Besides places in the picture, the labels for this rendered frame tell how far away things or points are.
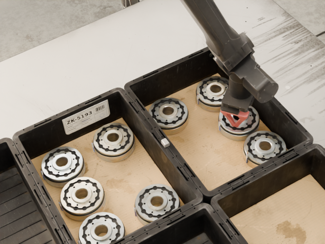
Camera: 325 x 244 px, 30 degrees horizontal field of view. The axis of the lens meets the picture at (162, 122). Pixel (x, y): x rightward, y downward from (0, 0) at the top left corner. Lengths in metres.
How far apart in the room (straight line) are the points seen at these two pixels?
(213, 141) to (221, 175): 0.11
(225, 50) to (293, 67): 0.66
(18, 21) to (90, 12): 0.37
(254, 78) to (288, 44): 0.66
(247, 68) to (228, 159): 0.26
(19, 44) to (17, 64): 1.14
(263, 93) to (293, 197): 0.27
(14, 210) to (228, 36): 0.65
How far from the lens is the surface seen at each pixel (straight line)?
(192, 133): 1.55
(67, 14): 3.24
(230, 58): 1.32
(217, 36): 1.23
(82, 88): 1.86
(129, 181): 1.47
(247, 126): 1.53
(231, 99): 1.45
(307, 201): 1.45
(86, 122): 1.55
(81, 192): 1.45
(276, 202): 1.44
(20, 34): 3.18
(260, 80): 1.33
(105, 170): 1.50
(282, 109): 1.48
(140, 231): 1.28
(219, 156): 1.51
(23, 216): 1.47
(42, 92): 1.88
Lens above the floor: 2.04
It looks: 50 degrees down
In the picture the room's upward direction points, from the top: 4 degrees counter-clockwise
